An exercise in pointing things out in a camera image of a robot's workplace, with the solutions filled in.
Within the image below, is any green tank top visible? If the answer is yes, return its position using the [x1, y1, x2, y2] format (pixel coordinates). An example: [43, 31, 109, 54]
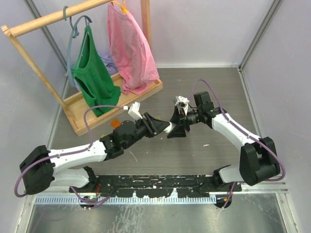
[72, 26, 121, 117]

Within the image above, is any lavender cloth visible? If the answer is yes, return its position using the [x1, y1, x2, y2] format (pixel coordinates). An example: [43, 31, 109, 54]
[69, 52, 118, 92]

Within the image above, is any grey-blue clothes hanger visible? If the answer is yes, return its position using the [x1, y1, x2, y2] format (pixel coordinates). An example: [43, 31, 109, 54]
[67, 15, 92, 87]

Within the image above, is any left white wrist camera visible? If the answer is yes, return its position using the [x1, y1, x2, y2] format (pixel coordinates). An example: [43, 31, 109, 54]
[123, 101, 142, 120]

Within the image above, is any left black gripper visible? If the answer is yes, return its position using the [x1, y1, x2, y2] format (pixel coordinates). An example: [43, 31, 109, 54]
[124, 113, 170, 149]

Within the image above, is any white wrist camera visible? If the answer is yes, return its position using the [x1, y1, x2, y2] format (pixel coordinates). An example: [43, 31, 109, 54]
[123, 101, 142, 120]
[174, 96, 189, 116]

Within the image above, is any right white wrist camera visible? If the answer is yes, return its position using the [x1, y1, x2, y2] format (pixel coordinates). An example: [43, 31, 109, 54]
[174, 96, 189, 116]

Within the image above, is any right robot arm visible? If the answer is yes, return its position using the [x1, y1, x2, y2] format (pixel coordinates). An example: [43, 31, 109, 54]
[164, 91, 281, 191]

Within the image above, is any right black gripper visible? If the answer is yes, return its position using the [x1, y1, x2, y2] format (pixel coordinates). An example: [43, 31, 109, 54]
[165, 106, 202, 139]

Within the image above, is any aluminium frame rail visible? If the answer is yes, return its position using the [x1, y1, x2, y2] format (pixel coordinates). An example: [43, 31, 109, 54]
[38, 182, 289, 195]

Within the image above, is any orange pill box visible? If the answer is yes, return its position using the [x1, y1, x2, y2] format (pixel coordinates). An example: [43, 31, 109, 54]
[111, 119, 121, 129]

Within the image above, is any wooden clothes rack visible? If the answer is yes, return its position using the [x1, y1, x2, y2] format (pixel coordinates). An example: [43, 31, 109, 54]
[2, 0, 163, 135]

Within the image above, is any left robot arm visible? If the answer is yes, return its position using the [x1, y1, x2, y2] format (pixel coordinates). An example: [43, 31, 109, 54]
[18, 113, 174, 195]

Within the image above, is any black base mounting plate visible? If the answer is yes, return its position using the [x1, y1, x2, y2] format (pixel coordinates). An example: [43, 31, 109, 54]
[75, 175, 231, 198]

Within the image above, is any white slotted cable duct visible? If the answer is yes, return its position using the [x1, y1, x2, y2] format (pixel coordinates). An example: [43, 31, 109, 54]
[34, 195, 216, 205]

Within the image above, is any orange clothes hanger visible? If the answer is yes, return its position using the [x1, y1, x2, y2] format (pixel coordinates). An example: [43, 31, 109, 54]
[112, 0, 129, 14]

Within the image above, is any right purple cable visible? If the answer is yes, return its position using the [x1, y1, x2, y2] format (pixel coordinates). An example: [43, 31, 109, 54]
[189, 79, 286, 209]

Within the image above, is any pink shirt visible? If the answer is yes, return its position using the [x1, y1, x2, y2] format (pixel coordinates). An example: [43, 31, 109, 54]
[107, 2, 159, 95]

